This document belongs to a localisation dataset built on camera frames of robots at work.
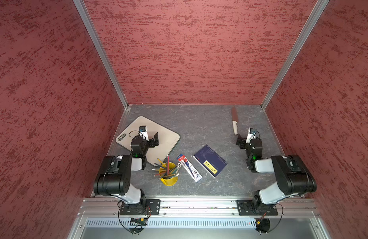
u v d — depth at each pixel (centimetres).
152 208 74
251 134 79
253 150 71
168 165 77
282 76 100
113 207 76
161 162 81
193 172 85
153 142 85
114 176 50
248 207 74
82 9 71
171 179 74
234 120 111
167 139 99
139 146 70
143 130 80
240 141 85
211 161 90
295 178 45
